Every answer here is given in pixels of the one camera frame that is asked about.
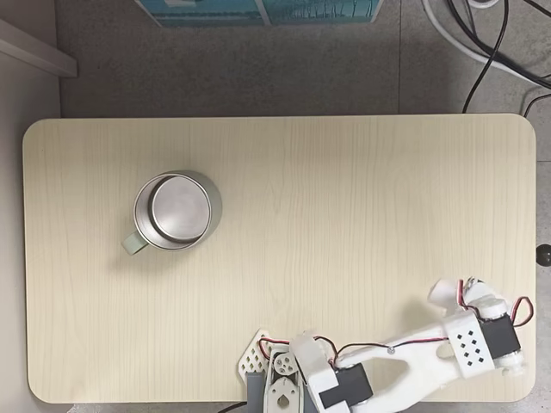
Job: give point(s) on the black round knob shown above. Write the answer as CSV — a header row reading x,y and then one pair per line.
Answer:
x,y
544,255

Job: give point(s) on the grey table clamp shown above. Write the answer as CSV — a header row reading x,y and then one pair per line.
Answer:
x,y
255,393

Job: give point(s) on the grey steel mug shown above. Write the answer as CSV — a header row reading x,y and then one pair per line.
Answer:
x,y
176,211

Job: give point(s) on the white shelf board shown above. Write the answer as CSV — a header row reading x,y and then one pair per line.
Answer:
x,y
34,53

